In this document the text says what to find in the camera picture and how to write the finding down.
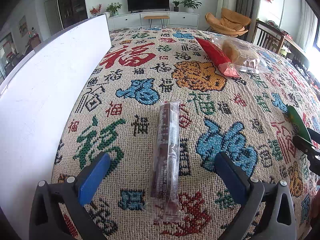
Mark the dark brown snack bar packet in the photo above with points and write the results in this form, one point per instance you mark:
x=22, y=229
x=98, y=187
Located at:
x=166, y=155

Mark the dark wooden chair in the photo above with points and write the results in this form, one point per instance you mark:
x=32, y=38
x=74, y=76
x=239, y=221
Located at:
x=267, y=36

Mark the black television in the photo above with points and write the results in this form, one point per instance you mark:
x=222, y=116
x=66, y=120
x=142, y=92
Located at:
x=148, y=0

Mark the white window curtain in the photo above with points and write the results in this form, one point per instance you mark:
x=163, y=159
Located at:
x=308, y=25

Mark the person's right hand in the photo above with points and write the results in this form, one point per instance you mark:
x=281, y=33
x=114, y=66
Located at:
x=315, y=205

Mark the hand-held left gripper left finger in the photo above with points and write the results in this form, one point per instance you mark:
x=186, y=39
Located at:
x=95, y=177

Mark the red snack packet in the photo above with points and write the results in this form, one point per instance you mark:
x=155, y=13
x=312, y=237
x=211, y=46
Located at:
x=215, y=53

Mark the white television cabinet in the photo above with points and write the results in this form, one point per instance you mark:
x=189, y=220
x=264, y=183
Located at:
x=185, y=18

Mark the framed wall picture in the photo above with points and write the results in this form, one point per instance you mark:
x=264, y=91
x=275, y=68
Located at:
x=23, y=26

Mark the wooden dining table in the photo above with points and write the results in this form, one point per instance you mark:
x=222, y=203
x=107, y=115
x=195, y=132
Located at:
x=296, y=47

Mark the large leafy potted plant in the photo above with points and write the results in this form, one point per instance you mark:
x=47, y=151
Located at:
x=191, y=3

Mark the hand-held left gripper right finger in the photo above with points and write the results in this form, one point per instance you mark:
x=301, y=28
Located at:
x=230, y=177

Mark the white door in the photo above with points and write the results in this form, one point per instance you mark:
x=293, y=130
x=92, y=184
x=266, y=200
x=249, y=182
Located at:
x=52, y=20

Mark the dark glass cabinet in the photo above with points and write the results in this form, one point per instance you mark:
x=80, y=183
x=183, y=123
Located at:
x=71, y=2

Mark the orange lounge chair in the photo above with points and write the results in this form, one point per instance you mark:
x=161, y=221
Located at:
x=230, y=21

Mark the clear bag of pastries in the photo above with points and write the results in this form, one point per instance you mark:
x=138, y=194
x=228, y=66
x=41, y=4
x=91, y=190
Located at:
x=237, y=51

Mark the red flower arrangement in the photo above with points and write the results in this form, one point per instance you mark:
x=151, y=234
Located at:
x=95, y=10

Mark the small green potted plant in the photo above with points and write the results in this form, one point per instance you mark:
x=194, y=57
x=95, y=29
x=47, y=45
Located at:
x=176, y=5

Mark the wooden stool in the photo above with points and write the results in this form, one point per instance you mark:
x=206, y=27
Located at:
x=156, y=17

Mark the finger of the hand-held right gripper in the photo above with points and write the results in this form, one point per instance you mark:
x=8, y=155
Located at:
x=315, y=138
x=303, y=143

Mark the white board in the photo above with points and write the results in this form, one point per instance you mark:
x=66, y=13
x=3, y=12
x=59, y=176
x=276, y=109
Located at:
x=50, y=80

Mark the green snack packet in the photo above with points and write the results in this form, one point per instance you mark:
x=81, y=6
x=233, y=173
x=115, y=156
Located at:
x=297, y=122

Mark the printed woven tablecloth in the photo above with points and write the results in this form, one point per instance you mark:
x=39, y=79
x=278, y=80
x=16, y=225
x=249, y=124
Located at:
x=140, y=80

